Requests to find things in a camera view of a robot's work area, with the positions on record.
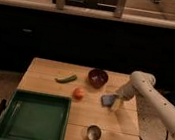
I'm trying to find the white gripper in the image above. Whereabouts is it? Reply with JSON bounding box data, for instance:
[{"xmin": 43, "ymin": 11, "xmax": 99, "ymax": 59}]
[{"xmin": 110, "ymin": 83, "xmax": 135, "ymax": 112}]

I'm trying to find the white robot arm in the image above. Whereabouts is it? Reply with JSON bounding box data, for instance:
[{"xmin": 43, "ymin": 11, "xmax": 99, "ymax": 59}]
[{"xmin": 113, "ymin": 71, "xmax": 175, "ymax": 140}]

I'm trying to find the blue sponge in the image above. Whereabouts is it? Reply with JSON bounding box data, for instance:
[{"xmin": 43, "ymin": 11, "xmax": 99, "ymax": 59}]
[{"xmin": 101, "ymin": 94, "xmax": 118, "ymax": 107}]

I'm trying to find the metal cup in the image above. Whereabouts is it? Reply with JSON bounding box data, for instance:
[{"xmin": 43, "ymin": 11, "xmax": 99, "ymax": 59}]
[{"xmin": 86, "ymin": 125, "xmax": 102, "ymax": 140}]

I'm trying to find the green cucumber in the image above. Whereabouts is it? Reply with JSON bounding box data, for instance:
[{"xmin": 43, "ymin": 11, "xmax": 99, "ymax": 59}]
[{"xmin": 55, "ymin": 74, "xmax": 78, "ymax": 84}]

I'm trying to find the orange tomato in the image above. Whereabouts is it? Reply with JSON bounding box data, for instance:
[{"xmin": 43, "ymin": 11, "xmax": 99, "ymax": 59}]
[{"xmin": 72, "ymin": 87, "xmax": 85, "ymax": 100}]

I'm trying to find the dark purple bowl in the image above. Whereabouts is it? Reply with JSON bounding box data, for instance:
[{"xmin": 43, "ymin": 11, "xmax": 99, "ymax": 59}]
[{"xmin": 88, "ymin": 69, "xmax": 109, "ymax": 89}]

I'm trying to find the green plastic tray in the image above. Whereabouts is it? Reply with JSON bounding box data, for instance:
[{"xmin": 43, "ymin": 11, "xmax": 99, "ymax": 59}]
[{"xmin": 0, "ymin": 90, "xmax": 71, "ymax": 140}]

